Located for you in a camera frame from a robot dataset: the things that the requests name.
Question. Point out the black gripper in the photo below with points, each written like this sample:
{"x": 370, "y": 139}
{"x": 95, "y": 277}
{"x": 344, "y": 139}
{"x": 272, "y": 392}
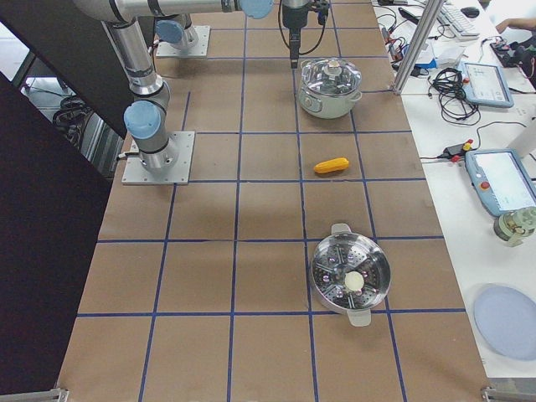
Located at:
{"x": 292, "y": 16}

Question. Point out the glass pot lid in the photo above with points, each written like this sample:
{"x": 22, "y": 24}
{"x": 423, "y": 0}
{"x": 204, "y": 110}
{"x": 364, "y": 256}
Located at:
{"x": 331, "y": 76}

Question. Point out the white electric cooking pot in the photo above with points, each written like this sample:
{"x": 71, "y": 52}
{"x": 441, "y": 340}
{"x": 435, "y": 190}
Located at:
{"x": 326, "y": 106}

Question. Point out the yellow corn cob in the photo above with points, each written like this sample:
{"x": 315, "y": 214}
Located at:
{"x": 337, "y": 164}

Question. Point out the white keyboard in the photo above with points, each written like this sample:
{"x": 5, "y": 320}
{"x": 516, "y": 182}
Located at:
{"x": 462, "y": 28}

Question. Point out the black computer mouse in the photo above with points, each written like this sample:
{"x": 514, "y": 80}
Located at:
{"x": 470, "y": 12}

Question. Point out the far teach pendant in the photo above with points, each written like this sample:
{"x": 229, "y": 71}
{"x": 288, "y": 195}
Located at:
{"x": 485, "y": 85}

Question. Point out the teach pendant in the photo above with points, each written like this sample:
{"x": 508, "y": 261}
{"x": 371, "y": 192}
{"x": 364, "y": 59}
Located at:
{"x": 500, "y": 180}
{"x": 485, "y": 85}

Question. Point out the black power adapter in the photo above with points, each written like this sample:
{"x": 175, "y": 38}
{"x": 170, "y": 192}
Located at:
{"x": 454, "y": 152}

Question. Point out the steel steamer basket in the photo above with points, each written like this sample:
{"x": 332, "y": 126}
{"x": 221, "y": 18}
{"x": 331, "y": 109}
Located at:
{"x": 339, "y": 253}

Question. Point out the white steamed bun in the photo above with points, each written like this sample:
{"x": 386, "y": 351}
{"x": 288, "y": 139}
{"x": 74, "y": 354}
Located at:
{"x": 354, "y": 281}

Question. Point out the near teach pendant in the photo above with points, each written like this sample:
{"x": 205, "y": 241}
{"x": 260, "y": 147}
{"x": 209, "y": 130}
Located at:
{"x": 500, "y": 180}

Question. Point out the black side panel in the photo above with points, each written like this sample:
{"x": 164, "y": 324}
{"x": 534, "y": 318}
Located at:
{"x": 52, "y": 198}

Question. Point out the light blue plate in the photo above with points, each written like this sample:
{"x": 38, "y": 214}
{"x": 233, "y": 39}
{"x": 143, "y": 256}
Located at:
{"x": 505, "y": 318}

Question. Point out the aluminium frame post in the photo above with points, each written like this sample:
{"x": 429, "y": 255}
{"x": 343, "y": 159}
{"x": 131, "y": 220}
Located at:
{"x": 422, "y": 32}

